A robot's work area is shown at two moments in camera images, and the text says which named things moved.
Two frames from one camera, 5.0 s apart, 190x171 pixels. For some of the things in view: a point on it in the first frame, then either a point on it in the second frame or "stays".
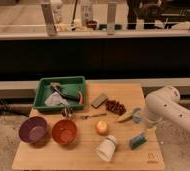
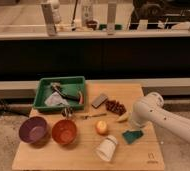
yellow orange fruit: (101, 127) stays
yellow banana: (123, 117) stays
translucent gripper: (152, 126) to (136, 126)
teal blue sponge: (137, 140) to (131, 136)
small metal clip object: (67, 112) stays
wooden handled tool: (95, 115) stays
